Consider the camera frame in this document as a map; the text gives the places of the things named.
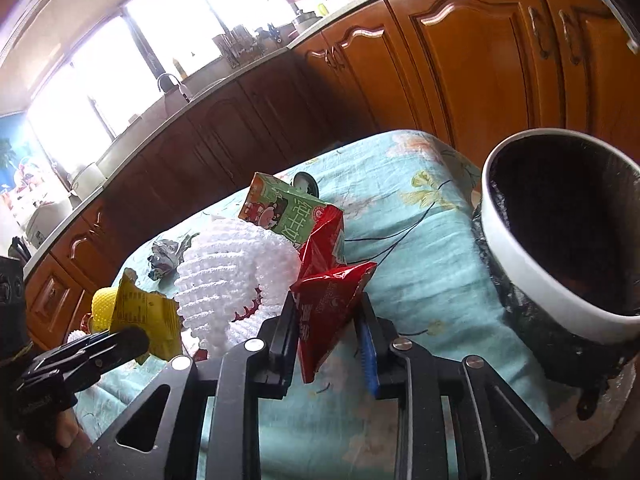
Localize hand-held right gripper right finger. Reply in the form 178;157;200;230
352;292;586;480

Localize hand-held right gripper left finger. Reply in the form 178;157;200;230
65;292;301;480

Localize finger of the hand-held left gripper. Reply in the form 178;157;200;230
65;327;151;367
17;356;128;397

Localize yellow-green snack packet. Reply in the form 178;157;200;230
109;268;182;365

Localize red snack packet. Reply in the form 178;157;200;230
290;261;378;385

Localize white-rimmed round bin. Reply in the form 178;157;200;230
472;128;640;346

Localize person's left hand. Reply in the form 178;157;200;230
50;402;93;461

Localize yellow foam fruit net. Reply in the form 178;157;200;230
91;287;122;334

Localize white foam fruit net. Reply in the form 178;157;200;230
174;216;302;358

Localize white rice cooker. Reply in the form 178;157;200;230
24;198;77;252

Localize crumpled silver foil wrapper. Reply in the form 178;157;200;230
148;239;187;281

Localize teal floral tablecloth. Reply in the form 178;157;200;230
75;130;557;480

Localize red shiny crumpled wrapper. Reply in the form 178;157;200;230
299;205;347;281

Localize green drink carton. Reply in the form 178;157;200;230
237;172;332;251

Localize white kettle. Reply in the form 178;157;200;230
69;161;107;202

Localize small black round object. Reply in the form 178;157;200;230
292;172;320;197

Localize chrome sink faucet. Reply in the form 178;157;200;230
157;73;192;104

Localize wooden kitchen base cabinets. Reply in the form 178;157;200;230
22;0;640;356

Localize small steel pot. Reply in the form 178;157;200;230
292;9;322;34

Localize metal cabinet door handle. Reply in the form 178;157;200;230
559;10;584;65
529;6;552;59

